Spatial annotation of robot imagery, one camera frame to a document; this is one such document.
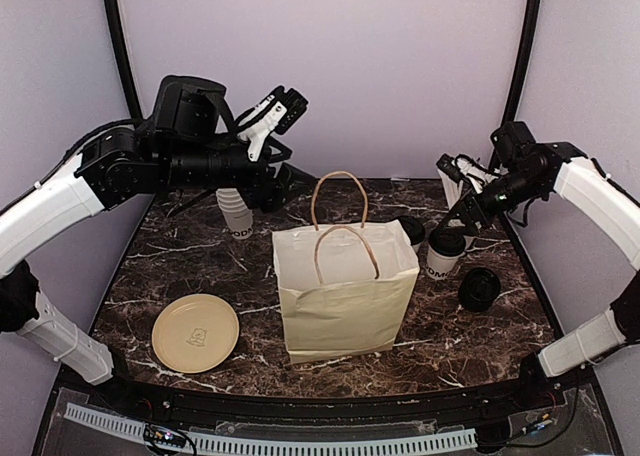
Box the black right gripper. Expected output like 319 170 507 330
438 167 546 236

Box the cream paper bag with handles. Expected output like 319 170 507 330
271 170 420 367

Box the black plastic cup lid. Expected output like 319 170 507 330
429 230 466 257

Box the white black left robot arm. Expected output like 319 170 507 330
1 75 308 412

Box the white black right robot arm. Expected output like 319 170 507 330
437 121 639 410

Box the white cup holding straws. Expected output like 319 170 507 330
463 235 477 251

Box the bundle of wrapped white straws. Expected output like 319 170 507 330
438 169 484 209

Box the stack of black cup lids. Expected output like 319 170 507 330
458 267 501 313

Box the stack of white paper cups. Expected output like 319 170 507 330
216 188 253 240

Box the beige round plate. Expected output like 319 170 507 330
151 294 240 374

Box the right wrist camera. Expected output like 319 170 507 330
436 154 497 192

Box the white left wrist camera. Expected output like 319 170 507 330
236 85 309 162

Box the black front table rail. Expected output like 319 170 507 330
57 367 593 426

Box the white slotted cable duct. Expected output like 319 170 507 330
63 403 477 455

